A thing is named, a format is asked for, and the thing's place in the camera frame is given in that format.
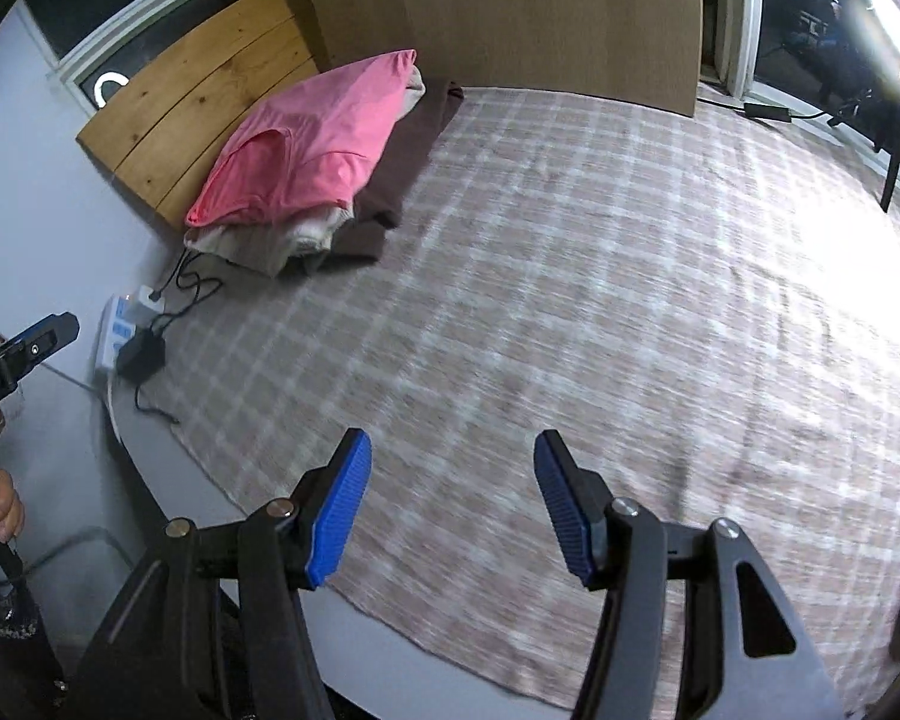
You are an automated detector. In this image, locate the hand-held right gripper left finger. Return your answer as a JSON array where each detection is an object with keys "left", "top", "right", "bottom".
[{"left": 60, "top": 427, "right": 373, "bottom": 720}]

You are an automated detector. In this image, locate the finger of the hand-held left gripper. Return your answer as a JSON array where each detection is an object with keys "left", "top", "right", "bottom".
[{"left": 0, "top": 313, "right": 81, "bottom": 376}]

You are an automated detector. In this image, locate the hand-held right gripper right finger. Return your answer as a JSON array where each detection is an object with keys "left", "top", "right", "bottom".
[{"left": 532, "top": 430, "right": 845, "bottom": 720}]

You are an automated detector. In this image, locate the pink shirt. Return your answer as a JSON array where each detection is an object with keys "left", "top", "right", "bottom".
[{"left": 185, "top": 50, "right": 419, "bottom": 227}]

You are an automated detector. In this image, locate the person's left forearm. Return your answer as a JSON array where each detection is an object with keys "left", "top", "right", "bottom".
[{"left": 0, "top": 551, "right": 42, "bottom": 642}]

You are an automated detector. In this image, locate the white power strip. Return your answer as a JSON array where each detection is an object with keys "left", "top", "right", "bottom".
[{"left": 94, "top": 285, "right": 167, "bottom": 374}]

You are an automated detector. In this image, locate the black plug adapter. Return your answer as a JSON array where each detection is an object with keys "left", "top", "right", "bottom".
[{"left": 116, "top": 330, "right": 167, "bottom": 383}]

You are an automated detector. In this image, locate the checked beige mat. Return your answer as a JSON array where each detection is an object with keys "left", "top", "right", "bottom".
[{"left": 109, "top": 86, "right": 900, "bottom": 695}]

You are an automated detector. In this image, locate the cream folded garment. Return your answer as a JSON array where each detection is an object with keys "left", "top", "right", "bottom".
[{"left": 184, "top": 67, "right": 428, "bottom": 278}]

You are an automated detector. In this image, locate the pine plank panel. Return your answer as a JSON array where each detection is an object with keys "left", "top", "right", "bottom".
[{"left": 75, "top": 0, "right": 331, "bottom": 230}]

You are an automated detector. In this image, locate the brown folded garment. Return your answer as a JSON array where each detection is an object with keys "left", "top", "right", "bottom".
[{"left": 300, "top": 82, "right": 466, "bottom": 275}]

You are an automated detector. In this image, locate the light brown board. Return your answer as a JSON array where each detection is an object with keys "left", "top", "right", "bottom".
[{"left": 292, "top": 0, "right": 702, "bottom": 117}]

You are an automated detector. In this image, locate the black cable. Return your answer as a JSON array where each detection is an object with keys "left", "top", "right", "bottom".
[{"left": 131, "top": 247, "right": 226, "bottom": 425}]

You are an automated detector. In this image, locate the white window frame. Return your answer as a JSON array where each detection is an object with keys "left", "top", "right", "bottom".
[{"left": 45, "top": 0, "right": 271, "bottom": 112}]

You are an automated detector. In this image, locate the white door frame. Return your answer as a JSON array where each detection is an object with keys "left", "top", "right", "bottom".
[{"left": 701, "top": 0, "right": 767, "bottom": 95}]

